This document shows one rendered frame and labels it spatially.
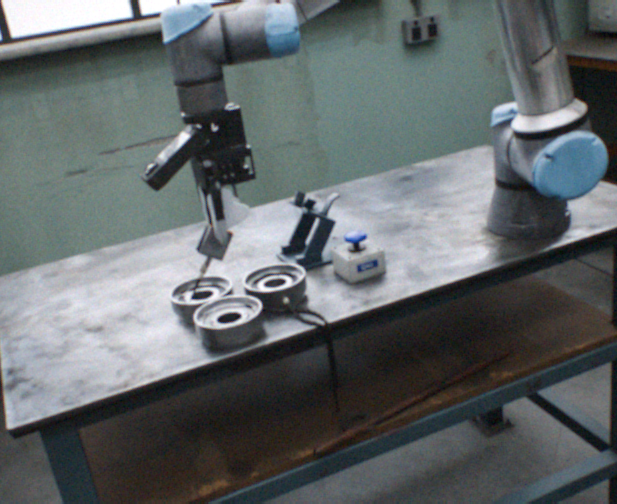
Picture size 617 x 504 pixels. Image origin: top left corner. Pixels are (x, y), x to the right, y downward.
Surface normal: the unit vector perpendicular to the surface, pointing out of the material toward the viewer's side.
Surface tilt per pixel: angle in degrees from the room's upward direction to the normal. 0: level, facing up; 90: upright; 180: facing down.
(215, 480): 0
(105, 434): 0
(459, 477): 0
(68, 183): 90
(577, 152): 97
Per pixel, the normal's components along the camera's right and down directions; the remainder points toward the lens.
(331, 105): 0.40, 0.31
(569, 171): 0.15, 0.48
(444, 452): -0.14, -0.91
